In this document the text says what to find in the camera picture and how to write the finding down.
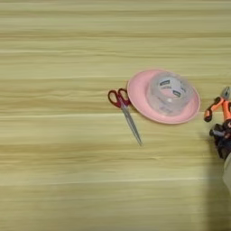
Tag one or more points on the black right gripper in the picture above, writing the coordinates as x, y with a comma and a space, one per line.
224, 144

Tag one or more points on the clear tape roll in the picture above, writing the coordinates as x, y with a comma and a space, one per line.
170, 97

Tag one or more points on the pink round plate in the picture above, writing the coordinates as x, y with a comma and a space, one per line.
138, 90

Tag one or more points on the orange black pliers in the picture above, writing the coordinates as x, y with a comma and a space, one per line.
215, 106

